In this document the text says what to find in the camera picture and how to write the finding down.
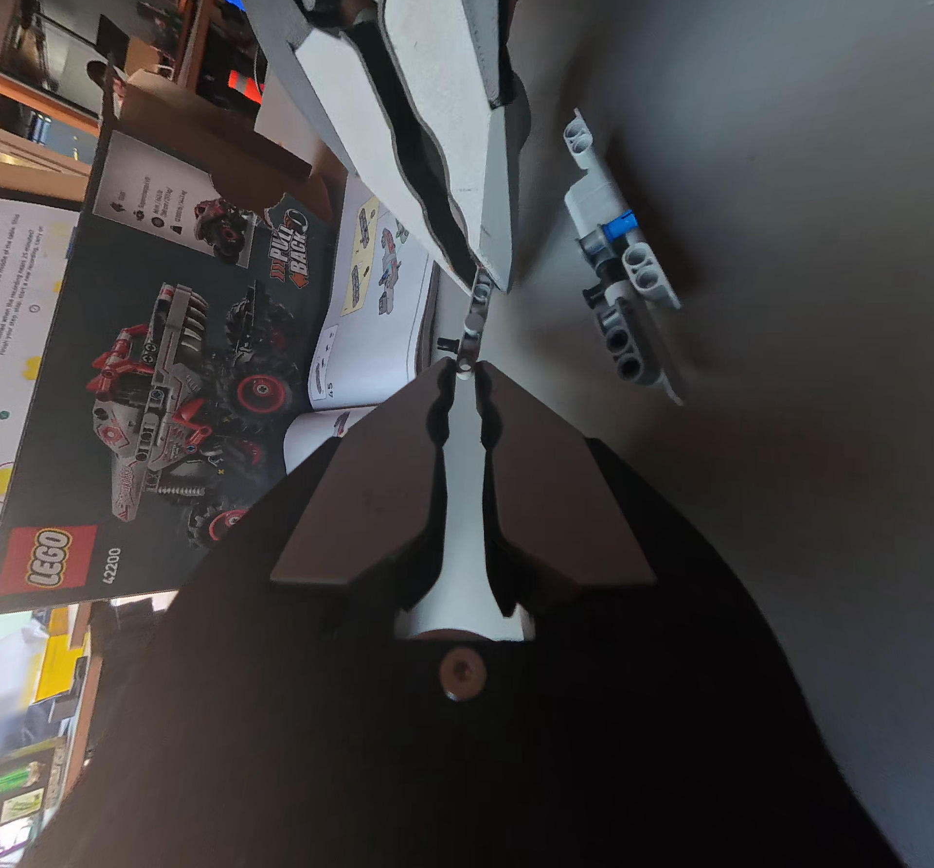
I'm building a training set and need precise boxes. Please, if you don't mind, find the grey lego beam with pins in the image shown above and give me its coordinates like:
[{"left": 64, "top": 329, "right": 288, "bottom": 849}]
[{"left": 438, "top": 266, "right": 493, "bottom": 379}]

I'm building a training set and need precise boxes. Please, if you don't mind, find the lego instruction booklet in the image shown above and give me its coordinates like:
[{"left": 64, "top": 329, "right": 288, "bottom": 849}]
[{"left": 283, "top": 171, "right": 442, "bottom": 475}]

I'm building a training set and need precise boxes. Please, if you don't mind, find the dark printed lego set box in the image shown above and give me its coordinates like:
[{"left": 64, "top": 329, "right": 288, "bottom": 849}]
[{"left": 0, "top": 69, "right": 351, "bottom": 614}]

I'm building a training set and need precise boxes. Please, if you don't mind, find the wooden shelf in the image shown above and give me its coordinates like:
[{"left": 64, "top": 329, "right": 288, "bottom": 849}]
[{"left": 0, "top": 73, "right": 103, "bottom": 205}]

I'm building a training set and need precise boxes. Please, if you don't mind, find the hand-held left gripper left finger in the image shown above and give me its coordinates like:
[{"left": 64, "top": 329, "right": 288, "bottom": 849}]
[{"left": 270, "top": 356, "right": 455, "bottom": 614}]

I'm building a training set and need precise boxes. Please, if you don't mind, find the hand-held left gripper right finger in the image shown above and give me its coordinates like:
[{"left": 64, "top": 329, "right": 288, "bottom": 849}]
[{"left": 476, "top": 359, "right": 659, "bottom": 619}]

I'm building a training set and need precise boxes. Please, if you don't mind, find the grey technic sub-assembly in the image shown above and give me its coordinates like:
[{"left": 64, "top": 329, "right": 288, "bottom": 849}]
[{"left": 562, "top": 108, "right": 687, "bottom": 406}]

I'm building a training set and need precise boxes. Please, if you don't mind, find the white printed paper sheet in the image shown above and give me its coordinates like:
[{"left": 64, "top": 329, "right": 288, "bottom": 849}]
[{"left": 0, "top": 197, "right": 81, "bottom": 504}]

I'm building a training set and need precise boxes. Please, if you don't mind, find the yellow box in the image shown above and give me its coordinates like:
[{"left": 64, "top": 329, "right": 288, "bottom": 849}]
[{"left": 29, "top": 609, "right": 92, "bottom": 723}]

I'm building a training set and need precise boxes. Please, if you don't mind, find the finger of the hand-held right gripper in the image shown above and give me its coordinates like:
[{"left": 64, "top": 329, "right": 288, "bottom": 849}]
[
  {"left": 294, "top": 28, "right": 483, "bottom": 291},
  {"left": 349, "top": 0, "right": 530, "bottom": 294}
]

